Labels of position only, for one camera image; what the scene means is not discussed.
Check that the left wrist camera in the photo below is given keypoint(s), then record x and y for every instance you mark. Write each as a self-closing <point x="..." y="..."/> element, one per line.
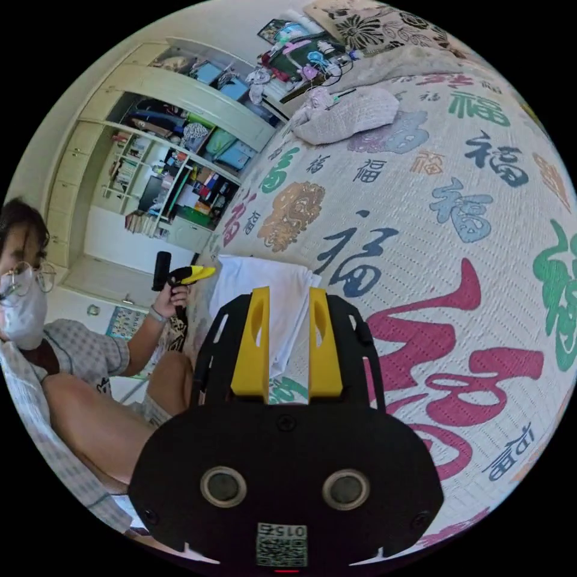
<point x="161" y="270"/>

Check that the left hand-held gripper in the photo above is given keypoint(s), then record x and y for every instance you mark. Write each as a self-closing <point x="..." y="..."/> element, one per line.
<point x="176" y="280"/>

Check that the floral black and cream pillow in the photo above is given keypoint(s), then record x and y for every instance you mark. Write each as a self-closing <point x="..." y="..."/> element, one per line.
<point x="383" y="27"/>

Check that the person's body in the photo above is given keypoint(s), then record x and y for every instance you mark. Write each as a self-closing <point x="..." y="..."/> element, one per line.
<point x="76" y="360"/>

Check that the pink knitted garment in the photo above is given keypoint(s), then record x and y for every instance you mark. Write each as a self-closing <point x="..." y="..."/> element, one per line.
<point x="347" y="116"/>

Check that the person's left hand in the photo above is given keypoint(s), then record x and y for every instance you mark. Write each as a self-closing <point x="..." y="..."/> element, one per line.
<point x="172" y="301"/>

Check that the beige blanket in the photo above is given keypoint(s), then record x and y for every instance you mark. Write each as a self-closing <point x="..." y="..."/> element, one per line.
<point x="419" y="61"/>

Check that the cream cupboard with shelves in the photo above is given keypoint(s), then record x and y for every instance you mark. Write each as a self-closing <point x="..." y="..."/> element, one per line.
<point x="148" y="81"/>

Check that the person's left forearm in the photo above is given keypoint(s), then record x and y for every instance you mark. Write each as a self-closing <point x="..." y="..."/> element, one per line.
<point x="144" y="336"/>

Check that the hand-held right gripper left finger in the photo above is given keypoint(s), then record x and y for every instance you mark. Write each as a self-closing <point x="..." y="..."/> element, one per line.
<point x="250" y="347"/>

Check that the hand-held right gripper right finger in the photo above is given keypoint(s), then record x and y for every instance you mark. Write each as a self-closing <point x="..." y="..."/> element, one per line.
<point x="325" y="351"/>

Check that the white short sleeve shirt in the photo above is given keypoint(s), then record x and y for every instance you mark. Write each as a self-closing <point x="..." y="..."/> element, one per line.
<point x="279" y="288"/>

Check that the cluttered bedside table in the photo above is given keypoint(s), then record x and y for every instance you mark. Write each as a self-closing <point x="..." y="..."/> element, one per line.
<point x="297" y="61"/>

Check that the bed with printed mat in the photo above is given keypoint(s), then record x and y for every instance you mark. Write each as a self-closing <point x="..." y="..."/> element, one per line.
<point x="405" y="216"/>

